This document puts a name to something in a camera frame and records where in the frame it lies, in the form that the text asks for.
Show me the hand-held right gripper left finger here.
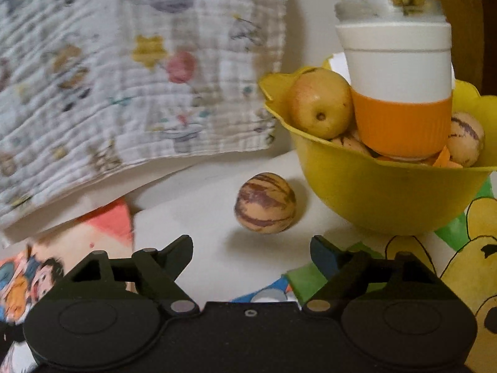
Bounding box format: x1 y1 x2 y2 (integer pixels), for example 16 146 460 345
64 234 197 315

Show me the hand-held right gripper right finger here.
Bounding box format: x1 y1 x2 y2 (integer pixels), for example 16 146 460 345
302 234 448 314

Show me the striped pepino melon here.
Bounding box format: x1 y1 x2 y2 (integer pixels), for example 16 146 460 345
446 112 486 168
234 173 297 234
330 130 379 159

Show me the yellow bowl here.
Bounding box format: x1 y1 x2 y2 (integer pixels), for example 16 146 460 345
258 55 497 237

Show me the yellow apple in bowl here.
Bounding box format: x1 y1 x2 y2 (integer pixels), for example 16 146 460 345
287 67 355 140

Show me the yellow bear printed mat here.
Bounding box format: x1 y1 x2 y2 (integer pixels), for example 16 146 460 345
285 181 497 373

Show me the orange fruit piece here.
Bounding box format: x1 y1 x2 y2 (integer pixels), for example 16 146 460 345
433 145 464 169

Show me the comic printed cloth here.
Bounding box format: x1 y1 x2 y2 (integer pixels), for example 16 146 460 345
0 198 135 343

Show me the white printed muslin blanket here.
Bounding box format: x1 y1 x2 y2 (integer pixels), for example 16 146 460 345
0 0 288 230

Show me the white and orange cup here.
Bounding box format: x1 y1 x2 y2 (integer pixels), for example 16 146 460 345
335 2 455 160

